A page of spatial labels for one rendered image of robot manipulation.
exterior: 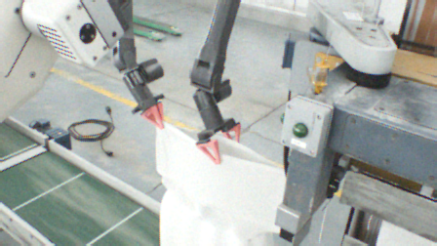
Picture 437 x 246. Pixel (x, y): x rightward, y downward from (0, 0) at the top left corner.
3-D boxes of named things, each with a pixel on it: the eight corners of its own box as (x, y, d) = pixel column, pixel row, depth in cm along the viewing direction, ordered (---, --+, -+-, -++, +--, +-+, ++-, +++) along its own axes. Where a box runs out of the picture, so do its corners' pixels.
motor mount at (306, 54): (285, 92, 124) (294, 39, 117) (296, 86, 129) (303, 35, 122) (378, 122, 110) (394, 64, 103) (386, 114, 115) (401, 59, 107)
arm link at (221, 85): (188, 65, 112) (215, 74, 108) (214, 55, 121) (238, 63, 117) (186, 104, 118) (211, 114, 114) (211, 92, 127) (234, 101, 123)
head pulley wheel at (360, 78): (337, 79, 85) (340, 68, 84) (353, 68, 92) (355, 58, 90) (381, 92, 81) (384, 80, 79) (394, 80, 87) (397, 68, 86)
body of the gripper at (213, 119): (236, 122, 119) (226, 99, 118) (216, 136, 112) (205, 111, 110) (218, 126, 123) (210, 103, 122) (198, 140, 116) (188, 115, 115)
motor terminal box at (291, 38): (278, 76, 125) (283, 39, 120) (281, 65, 134) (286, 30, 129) (306, 80, 124) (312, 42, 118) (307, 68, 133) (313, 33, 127)
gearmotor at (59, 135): (22, 142, 253) (19, 120, 246) (44, 133, 264) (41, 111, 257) (52, 159, 238) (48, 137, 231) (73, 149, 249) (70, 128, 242)
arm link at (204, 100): (186, 93, 115) (201, 88, 111) (201, 86, 120) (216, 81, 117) (195, 116, 116) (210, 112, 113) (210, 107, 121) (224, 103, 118)
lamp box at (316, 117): (279, 143, 80) (286, 102, 75) (291, 135, 83) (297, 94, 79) (315, 158, 76) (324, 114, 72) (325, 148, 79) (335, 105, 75)
